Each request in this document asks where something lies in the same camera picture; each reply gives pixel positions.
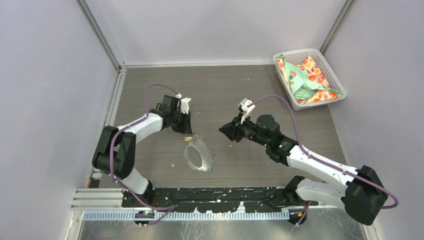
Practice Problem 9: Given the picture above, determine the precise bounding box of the white plastic basket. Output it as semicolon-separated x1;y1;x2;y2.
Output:
273;48;347;111

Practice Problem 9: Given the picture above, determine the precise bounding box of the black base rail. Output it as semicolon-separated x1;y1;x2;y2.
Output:
145;186;320;215

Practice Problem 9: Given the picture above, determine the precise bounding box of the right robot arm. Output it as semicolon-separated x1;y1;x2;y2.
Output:
218;114;388;226

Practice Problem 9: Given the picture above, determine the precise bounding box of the purple cable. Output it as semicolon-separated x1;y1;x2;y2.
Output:
246;94;400;210
109;84;183;227

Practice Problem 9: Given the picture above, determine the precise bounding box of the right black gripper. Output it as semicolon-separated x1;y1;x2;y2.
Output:
220;111;270;147

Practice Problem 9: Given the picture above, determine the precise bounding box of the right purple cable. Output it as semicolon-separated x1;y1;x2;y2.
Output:
246;94;400;210

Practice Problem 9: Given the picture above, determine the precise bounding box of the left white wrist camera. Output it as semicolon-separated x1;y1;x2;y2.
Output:
175;93;192;115

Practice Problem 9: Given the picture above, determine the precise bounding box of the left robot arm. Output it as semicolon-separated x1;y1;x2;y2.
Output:
92;95;192;207

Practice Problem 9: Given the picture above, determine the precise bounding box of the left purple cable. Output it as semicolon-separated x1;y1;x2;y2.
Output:
109;84;183;227

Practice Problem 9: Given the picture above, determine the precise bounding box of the yellow key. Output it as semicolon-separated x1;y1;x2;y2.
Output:
183;136;194;142

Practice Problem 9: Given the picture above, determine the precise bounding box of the floral patterned cloth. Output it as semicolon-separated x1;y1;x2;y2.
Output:
276;54;343;104

